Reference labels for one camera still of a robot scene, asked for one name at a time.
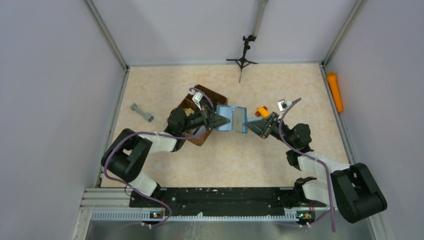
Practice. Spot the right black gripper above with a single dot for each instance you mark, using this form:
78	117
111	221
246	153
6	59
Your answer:
262	127

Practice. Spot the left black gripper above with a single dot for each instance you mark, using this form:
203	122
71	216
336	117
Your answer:
208	118

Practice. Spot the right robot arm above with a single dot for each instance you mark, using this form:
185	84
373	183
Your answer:
350	188

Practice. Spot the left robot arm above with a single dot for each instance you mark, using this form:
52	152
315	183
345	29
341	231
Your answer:
123	161

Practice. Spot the orange toy car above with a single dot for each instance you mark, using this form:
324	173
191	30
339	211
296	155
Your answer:
262	112

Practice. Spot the brown woven divided basket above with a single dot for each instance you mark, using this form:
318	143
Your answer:
210	100

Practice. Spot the black mini tripod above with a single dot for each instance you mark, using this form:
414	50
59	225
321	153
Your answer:
243	62

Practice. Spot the grey plastic dumbbell part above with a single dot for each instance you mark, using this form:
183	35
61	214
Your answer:
147	116

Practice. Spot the orange flashlight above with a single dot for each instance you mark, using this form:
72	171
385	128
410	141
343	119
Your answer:
332	81

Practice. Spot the grey vertical pole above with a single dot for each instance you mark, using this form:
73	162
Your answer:
259	16

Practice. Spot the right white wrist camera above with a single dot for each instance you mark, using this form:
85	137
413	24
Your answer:
283	105

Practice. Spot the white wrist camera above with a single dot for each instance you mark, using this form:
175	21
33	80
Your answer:
283	105
196	98

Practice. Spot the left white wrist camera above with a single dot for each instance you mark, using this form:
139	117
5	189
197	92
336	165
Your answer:
196	98

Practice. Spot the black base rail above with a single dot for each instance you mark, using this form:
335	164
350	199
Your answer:
224	201

